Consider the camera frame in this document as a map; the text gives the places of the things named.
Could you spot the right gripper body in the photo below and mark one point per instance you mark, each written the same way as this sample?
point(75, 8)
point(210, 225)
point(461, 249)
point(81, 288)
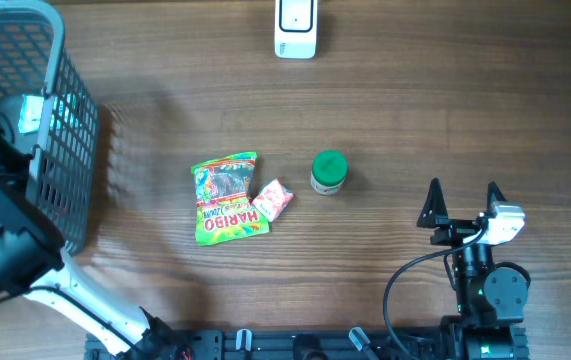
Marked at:
point(454, 232)

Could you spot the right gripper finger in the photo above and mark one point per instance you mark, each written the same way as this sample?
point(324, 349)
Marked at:
point(434, 212)
point(494, 196)

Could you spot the green lid jar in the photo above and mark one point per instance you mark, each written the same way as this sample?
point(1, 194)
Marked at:
point(328, 172)

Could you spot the red white small carton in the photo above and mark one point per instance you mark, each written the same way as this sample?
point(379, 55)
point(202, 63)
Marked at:
point(272, 200)

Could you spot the Haribo gummy candy bag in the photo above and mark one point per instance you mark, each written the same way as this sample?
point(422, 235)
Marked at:
point(224, 211)

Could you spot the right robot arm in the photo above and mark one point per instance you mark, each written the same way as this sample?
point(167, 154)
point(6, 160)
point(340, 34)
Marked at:
point(490, 296)

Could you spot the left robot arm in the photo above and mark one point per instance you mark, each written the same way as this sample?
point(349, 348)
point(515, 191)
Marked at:
point(34, 264)

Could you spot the white barcode scanner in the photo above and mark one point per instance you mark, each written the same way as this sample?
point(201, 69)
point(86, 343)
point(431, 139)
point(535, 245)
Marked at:
point(295, 29)

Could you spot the white teal snack packet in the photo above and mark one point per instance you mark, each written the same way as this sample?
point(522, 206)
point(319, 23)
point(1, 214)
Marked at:
point(30, 114)

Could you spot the grey plastic mesh basket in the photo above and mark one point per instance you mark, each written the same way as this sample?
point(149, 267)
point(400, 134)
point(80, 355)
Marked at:
point(34, 61)

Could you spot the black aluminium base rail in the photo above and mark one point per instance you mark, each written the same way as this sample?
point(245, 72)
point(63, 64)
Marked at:
point(423, 343)

